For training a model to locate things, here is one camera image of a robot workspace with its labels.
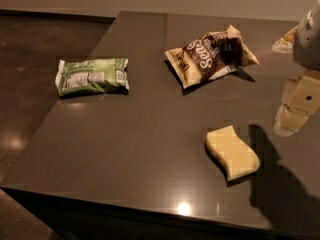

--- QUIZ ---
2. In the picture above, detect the brown chip bag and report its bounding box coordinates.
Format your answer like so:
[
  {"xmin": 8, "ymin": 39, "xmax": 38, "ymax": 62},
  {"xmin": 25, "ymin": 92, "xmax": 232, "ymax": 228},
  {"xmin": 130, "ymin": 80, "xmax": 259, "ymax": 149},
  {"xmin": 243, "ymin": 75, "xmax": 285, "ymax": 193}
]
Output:
[{"xmin": 165, "ymin": 25, "xmax": 259, "ymax": 89}]

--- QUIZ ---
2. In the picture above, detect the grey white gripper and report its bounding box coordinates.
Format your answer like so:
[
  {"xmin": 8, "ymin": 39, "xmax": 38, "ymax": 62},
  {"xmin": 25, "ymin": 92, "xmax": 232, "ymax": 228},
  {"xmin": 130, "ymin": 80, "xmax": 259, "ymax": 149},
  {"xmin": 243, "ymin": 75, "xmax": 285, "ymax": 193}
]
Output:
[{"xmin": 272, "ymin": 0, "xmax": 320, "ymax": 137}]

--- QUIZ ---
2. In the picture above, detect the green chip bag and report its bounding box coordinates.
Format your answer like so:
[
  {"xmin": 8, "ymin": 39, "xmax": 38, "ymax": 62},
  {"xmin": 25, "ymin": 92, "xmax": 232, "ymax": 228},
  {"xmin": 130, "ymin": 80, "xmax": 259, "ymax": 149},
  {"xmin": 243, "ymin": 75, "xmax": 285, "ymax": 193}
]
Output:
[{"xmin": 55, "ymin": 58, "xmax": 129, "ymax": 97}]

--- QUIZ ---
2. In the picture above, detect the yellow sponge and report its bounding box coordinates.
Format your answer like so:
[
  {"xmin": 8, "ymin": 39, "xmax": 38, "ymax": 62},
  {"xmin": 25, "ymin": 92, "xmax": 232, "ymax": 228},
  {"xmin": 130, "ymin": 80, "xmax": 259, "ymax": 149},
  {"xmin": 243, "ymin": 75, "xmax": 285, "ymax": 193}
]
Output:
[{"xmin": 205, "ymin": 125, "xmax": 260, "ymax": 181}]

